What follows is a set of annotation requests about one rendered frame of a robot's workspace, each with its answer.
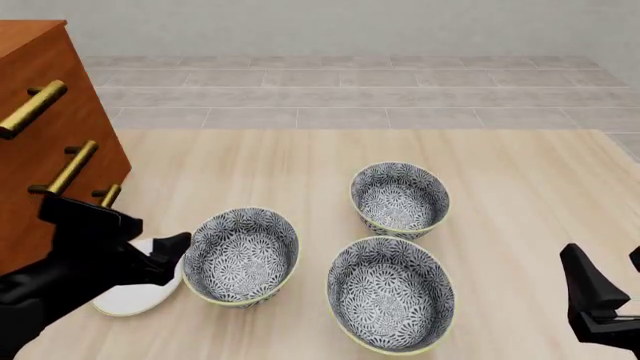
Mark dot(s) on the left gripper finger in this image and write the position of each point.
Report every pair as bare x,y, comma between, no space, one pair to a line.
172,244
157,273

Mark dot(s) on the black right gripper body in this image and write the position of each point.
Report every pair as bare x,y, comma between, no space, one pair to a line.
610,330

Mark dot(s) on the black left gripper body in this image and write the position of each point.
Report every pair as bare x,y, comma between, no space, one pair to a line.
90,232

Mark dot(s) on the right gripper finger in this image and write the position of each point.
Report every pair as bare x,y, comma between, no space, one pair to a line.
592,285
636,258

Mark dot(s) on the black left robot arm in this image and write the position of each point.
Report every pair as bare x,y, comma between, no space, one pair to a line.
30,303

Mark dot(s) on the patterned black and white bowl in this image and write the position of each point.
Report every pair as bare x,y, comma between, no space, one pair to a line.
400,202
392,300
240,258

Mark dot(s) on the wooden cabinet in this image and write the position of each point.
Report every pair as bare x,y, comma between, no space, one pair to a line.
60,112

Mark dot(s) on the white plate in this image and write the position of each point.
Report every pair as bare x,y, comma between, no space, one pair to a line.
135,300

